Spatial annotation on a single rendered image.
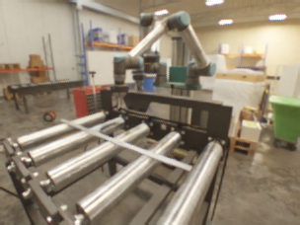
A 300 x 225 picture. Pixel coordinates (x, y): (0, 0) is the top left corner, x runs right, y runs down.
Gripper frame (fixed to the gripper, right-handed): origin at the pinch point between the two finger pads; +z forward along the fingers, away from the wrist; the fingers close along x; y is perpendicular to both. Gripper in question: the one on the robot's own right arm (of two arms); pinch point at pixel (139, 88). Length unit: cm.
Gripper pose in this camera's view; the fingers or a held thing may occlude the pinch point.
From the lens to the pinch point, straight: 144.7
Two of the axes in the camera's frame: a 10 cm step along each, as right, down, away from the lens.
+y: 5.7, -2.5, 7.8
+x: -8.2, -1.7, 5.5
